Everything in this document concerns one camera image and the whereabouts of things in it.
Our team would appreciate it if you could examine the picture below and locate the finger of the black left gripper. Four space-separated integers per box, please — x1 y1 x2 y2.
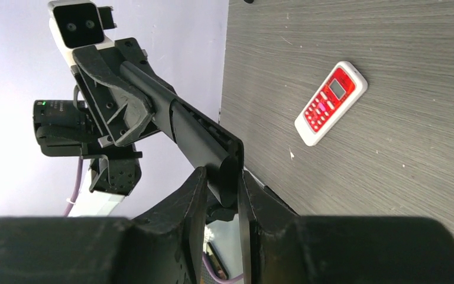
73 46 155 147

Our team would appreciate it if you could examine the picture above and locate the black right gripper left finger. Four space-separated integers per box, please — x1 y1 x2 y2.
0 167 207 283

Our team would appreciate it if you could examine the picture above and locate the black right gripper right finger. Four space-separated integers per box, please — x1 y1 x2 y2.
238 172 454 283

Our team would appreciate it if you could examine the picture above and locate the black remote control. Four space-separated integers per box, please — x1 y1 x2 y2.
120 62 244 207

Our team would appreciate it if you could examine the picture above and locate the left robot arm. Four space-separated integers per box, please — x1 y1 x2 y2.
33 38 176 217

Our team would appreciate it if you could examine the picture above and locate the red and white remote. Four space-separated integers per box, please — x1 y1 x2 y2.
294 61 368 147

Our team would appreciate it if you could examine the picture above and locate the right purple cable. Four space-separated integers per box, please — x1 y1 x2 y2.
201 253 245 284

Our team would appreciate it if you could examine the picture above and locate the purple cable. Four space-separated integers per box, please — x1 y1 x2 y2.
201 253 245 284
62 156 85 218

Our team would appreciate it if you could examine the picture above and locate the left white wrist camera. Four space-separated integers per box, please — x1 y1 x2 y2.
47 1 117 67

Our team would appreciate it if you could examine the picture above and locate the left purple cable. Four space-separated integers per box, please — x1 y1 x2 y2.
62 156 85 218

